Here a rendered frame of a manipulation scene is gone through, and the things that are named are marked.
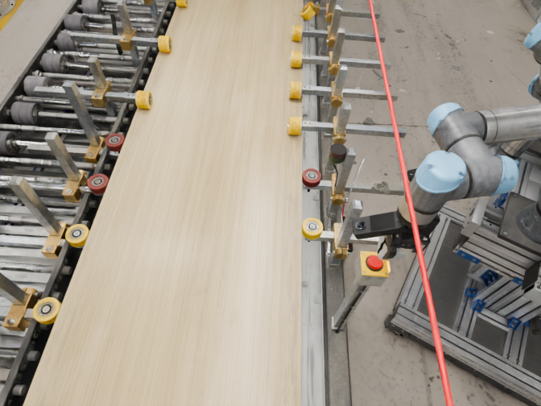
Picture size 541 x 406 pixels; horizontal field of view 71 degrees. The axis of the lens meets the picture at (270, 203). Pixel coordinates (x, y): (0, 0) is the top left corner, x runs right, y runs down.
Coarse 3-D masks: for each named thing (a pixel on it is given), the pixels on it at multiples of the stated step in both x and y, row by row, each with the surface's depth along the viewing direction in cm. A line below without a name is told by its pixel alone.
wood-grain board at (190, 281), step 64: (192, 0) 235; (256, 0) 239; (192, 64) 197; (256, 64) 200; (192, 128) 170; (256, 128) 172; (128, 192) 148; (192, 192) 150; (256, 192) 151; (128, 256) 132; (192, 256) 134; (256, 256) 135; (64, 320) 119; (128, 320) 120; (192, 320) 121; (256, 320) 122; (64, 384) 108; (128, 384) 109; (192, 384) 110; (256, 384) 111
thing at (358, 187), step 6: (324, 180) 162; (306, 186) 161; (318, 186) 161; (324, 186) 160; (330, 186) 160; (348, 186) 160; (354, 186) 161; (360, 186) 161; (366, 186) 161; (390, 186) 162; (396, 186) 162; (402, 186) 162; (354, 192) 162; (360, 192) 162; (366, 192) 162; (372, 192) 162; (390, 192) 161; (396, 192) 161; (402, 192) 161
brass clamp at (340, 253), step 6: (336, 228) 148; (336, 234) 146; (336, 240) 144; (336, 246) 143; (348, 246) 143; (336, 252) 143; (342, 252) 142; (348, 252) 144; (336, 258) 145; (342, 258) 144
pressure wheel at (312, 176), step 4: (308, 168) 159; (312, 168) 159; (304, 172) 158; (308, 172) 158; (312, 172) 158; (316, 172) 158; (304, 176) 156; (308, 176) 157; (312, 176) 157; (316, 176) 157; (320, 176) 157; (304, 180) 156; (308, 180) 155; (312, 180) 155; (316, 180) 155; (304, 184) 158; (308, 184) 156; (312, 184) 156; (316, 184) 157; (308, 192) 166
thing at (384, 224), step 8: (368, 216) 85; (376, 216) 84; (384, 216) 83; (392, 216) 83; (360, 224) 85; (368, 224) 84; (376, 224) 83; (384, 224) 82; (392, 224) 82; (400, 224) 81; (360, 232) 84; (368, 232) 83; (376, 232) 83; (384, 232) 82; (392, 232) 82; (400, 232) 82
